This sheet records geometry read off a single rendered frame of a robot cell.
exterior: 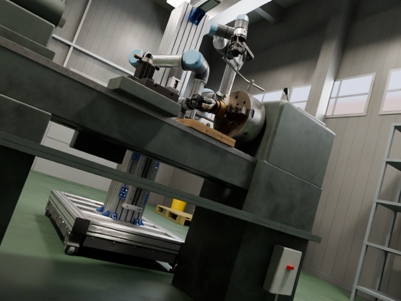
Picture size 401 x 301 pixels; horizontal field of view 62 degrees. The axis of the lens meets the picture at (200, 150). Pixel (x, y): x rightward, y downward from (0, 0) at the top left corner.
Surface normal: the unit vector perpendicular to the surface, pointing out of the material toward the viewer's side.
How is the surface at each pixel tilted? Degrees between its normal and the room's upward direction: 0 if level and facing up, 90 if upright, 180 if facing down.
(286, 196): 90
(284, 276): 90
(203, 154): 90
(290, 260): 90
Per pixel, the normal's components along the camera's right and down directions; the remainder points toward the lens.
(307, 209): 0.59, 0.07
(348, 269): -0.81, -0.33
